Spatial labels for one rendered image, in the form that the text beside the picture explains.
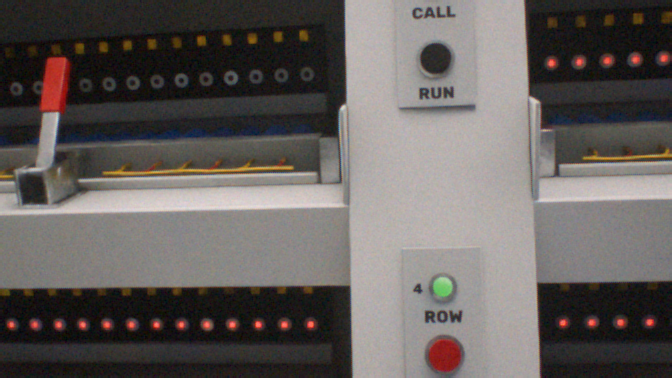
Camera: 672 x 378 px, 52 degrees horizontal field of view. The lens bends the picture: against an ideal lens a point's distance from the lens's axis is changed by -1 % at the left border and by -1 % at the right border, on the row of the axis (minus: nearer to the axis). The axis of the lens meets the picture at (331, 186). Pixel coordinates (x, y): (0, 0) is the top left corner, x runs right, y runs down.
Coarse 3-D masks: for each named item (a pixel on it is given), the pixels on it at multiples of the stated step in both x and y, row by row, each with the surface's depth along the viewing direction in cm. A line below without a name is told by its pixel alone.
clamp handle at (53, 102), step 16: (48, 64) 42; (64, 64) 41; (48, 80) 41; (64, 80) 41; (48, 96) 41; (64, 96) 41; (48, 112) 41; (48, 128) 40; (48, 144) 40; (48, 160) 40
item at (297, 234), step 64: (128, 192) 42; (192, 192) 41; (256, 192) 40; (320, 192) 39; (0, 256) 39; (64, 256) 38; (128, 256) 38; (192, 256) 38; (256, 256) 37; (320, 256) 37
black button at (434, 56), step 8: (424, 48) 36; (432, 48) 35; (440, 48) 35; (424, 56) 35; (432, 56) 35; (440, 56) 35; (448, 56) 35; (424, 64) 35; (432, 64) 35; (440, 64) 35; (448, 64) 35; (432, 72) 35; (440, 72) 35
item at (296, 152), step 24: (24, 144) 47; (72, 144) 46; (96, 144) 45; (120, 144) 45; (144, 144) 44; (168, 144) 44; (192, 144) 44; (216, 144) 44; (240, 144) 44; (264, 144) 43; (288, 144) 43; (312, 144) 43; (0, 168) 46; (96, 168) 45; (120, 168) 45; (144, 168) 45; (168, 168) 45; (192, 168) 44; (216, 168) 44; (240, 168) 42; (264, 168) 42; (288, 168) 42; (312, 168) 43
